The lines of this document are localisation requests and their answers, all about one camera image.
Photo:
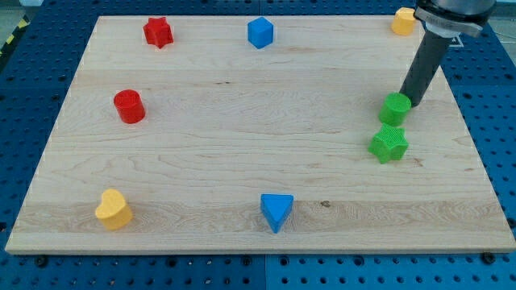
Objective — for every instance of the yellow hexagon block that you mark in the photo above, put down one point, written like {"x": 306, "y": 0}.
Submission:
{"x": 403, "y": 21}

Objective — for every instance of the light wooden board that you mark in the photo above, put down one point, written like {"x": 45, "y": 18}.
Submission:
{"x": 226, "y": 122}

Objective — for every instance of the blue cube block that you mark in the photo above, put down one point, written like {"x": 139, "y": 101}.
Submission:
{"x": 260, "y": 32}

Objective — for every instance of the yellow heart block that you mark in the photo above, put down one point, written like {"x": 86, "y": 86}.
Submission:
{"x": 113, "y": 211}

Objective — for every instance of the red cylinder block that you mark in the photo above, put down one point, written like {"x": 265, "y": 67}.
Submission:
{"x": 129, "y": 106}

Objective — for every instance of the green star block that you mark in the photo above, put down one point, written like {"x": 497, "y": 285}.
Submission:
{"x": 389, "y": 143}

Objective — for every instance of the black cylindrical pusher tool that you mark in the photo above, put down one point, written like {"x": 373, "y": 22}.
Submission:
{"x": 427, "y": 59}

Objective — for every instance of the blue triangle block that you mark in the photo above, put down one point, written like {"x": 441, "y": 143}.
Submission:
{"x": 276, "y": 208}

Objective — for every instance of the red star block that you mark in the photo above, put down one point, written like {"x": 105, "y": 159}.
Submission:
{"x": 158, "y": 32}

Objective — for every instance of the green cylinder block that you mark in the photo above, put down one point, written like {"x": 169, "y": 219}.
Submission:
{"x": 394, "y": 109}

